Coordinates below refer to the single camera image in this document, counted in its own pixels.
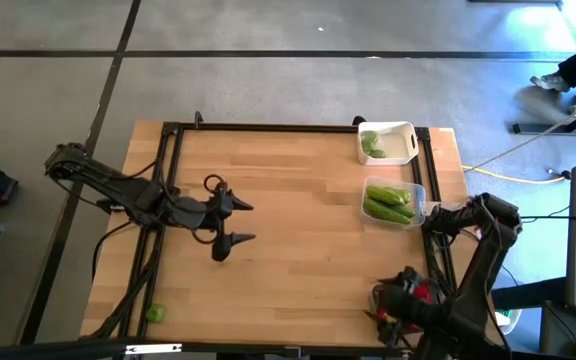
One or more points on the black desk foot bar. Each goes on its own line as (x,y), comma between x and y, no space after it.
(538,128)

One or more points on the white plastic basket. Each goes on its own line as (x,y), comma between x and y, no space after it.
(400,147)

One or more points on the white cup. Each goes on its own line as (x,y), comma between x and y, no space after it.
(510,322)

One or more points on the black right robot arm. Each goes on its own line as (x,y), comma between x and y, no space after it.
(488,260)

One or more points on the black clamp knob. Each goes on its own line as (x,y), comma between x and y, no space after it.
(358,120)

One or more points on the black crossbar silver brackets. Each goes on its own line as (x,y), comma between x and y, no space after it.
(68,351)

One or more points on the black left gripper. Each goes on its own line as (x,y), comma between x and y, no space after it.
(193,212)

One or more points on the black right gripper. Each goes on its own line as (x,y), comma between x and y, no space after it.
(408,307)

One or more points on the thin grey pole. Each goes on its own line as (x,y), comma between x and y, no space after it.
(518,143)

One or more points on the black desk beam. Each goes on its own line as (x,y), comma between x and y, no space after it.
(528,295)

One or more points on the clear plastic basket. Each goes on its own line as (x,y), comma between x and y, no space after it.
(419,200)

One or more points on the smoky grey plastic basket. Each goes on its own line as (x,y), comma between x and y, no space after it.
(373,300)

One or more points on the black clamp hook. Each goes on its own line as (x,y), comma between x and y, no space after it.
(198,120)

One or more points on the person's shoe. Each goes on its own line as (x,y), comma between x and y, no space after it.
(550,82)

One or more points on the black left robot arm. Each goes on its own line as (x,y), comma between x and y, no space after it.
(118,187)

